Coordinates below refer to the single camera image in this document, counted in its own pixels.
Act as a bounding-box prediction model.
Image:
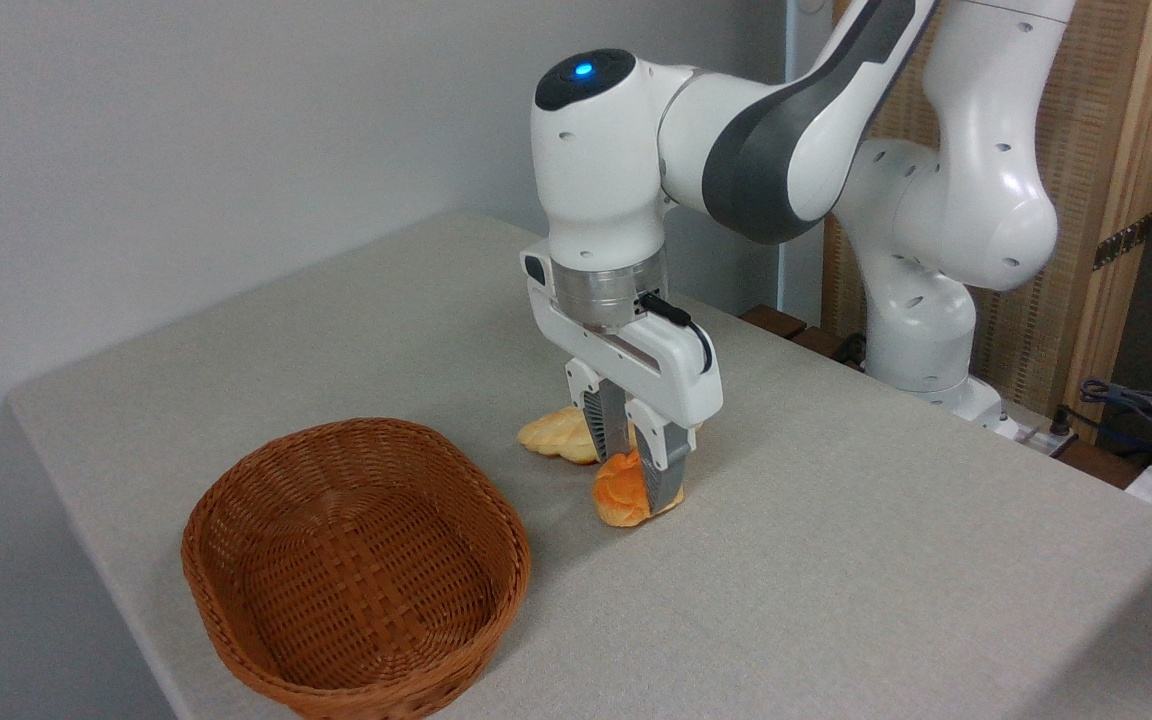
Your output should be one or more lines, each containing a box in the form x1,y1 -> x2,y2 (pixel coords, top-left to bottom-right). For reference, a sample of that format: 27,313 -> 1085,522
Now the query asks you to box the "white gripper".
521,240 -> 724,511

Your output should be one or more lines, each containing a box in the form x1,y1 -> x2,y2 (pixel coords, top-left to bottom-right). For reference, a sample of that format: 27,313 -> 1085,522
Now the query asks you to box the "round orange braided bread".
592,450 -> 685,529

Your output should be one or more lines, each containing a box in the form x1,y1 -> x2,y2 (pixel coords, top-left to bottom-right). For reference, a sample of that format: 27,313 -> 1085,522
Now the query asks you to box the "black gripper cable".
636,290 -> 714,376

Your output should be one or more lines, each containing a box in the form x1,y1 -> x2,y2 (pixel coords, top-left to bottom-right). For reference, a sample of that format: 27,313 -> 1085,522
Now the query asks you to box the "bundle of dark cables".
1081,378 -> 1152,456

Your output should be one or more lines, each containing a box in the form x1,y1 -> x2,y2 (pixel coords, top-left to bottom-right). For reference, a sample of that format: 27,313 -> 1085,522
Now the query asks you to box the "long pale braided bread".
517,405 -> 602,465

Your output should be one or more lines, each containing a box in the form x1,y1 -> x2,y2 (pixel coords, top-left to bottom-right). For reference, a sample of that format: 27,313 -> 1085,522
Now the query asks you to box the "dark metal screen hinge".
1093,212 -> 1152,271

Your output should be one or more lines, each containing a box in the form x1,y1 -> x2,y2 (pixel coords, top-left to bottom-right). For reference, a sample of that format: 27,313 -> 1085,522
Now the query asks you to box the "wooden rattan folding screen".
821,0 -> 1152,441

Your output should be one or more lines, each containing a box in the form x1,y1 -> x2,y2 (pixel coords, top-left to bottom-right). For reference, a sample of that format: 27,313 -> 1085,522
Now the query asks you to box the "dark brown wooden board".
741,305 -> 867,373

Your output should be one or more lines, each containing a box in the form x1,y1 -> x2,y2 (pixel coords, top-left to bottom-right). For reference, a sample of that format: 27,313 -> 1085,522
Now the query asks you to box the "brown wicker basket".
181,418 -> 532,720

